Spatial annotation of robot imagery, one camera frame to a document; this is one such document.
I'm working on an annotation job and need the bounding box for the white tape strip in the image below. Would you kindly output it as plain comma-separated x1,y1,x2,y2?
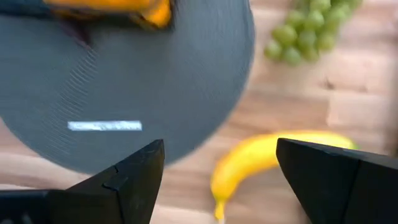
67,120,143,132

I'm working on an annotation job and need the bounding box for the round grey placemat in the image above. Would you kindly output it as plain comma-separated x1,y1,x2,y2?
0,0,256,174

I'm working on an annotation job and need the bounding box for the small yellow banana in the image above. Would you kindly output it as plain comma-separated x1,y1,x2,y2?
210,129,358,222

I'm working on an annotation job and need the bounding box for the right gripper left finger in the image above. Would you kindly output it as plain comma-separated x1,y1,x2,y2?
48,139,165,224

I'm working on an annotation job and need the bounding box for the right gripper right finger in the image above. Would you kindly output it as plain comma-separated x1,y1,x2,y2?
275,138,398,224

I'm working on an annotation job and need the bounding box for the green grape bunch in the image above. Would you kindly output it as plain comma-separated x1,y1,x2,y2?
263,0,364,67

